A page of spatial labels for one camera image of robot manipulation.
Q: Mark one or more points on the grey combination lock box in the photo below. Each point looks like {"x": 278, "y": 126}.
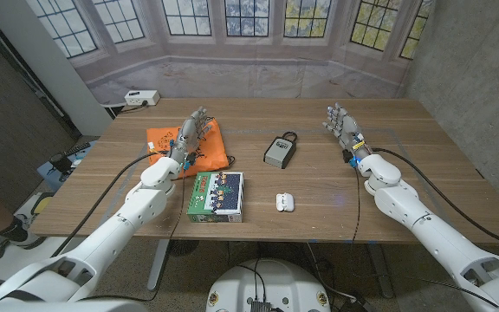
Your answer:
{"x": 279, "y": 154}

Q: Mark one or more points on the white power strip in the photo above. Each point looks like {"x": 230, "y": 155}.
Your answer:
{"x": 141, "y": 98}

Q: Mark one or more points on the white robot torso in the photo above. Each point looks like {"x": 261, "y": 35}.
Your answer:
{"x": 271, "y": 281}

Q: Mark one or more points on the black round device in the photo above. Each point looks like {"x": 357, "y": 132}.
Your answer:
{"x": 61, "y": 164}

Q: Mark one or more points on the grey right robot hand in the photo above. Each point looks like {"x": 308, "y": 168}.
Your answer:
{"x": 347, "y": 128}

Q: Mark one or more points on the grey metal table leg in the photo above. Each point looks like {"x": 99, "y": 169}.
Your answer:
{"x": 381, "y": 273}
{"x": 157, "y": 264}

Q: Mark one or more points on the green printed cardboard box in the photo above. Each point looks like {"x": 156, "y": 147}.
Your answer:
{"x": 215, "y": 197}

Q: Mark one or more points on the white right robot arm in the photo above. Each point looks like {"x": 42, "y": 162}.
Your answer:
{"x": 427, "y": 225}

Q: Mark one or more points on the printed window backdrop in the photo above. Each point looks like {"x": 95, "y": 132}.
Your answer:
{"x": 249, "y": 73}

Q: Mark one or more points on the black round fan base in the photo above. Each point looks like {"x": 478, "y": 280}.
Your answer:
{"x": 183, "y": 247}

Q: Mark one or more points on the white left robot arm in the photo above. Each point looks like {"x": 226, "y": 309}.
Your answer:
{"x": 102, "y": 238}

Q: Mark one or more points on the white earbud case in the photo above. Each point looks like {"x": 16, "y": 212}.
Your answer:
{"x": 285, "y": 203}

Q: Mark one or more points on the yellow black floor object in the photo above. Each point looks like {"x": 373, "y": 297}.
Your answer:
{"x": 41, "y": 204}

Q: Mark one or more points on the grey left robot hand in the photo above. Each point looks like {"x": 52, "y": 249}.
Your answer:
{"x": 186, "y": 136}

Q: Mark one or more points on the white floor mat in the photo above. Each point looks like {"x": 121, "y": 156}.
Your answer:
{"x": 24, "y": 258}

